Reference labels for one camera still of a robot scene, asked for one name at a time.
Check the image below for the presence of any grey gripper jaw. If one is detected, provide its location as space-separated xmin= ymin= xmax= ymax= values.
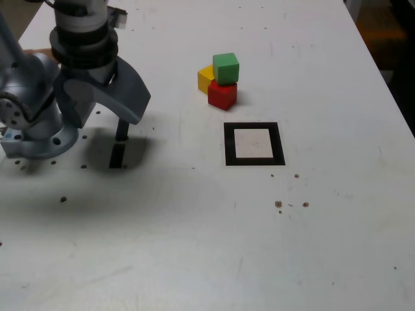
xmin=53 ymin=76 xmax=96 ymax=130
xmin=93 ymin=56 xmax=152 ymax=126

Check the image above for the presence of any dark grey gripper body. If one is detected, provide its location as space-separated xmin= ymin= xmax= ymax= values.
xmin=60 ymin=59 xmax=119 ymax=87

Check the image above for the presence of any yellow cube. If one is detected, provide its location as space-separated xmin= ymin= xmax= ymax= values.
xmin=197 ymin=64 xmax=215 ymax=95

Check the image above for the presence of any red cube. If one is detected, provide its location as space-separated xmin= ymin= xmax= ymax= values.
xmin=207 ymin=80 xmax=238 ymax=111

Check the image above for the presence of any green cube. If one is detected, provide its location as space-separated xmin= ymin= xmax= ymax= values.
xmin=212 ymin=52 xmax=240 ymax=86

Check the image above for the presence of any black tape square outline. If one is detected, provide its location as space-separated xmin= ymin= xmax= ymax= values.
xmin=223 ymin=121 xmax=286 ymax=167

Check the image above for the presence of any person's hand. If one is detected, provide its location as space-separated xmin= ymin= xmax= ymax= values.
xmin=23 ymin=47 xmax=54 ymax=58

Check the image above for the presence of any black tape strip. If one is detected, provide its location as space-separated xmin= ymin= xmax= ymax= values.
xmin=109 ymin=120 xmax=130 ymax=169

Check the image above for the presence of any orange background box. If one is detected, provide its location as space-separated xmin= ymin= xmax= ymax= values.
xmin=355 ymin=11 xmax=408 ymax=43

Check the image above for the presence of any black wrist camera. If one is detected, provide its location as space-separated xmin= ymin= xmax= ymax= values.
xmin=106 ymin=5 xmax=128 ymax=30

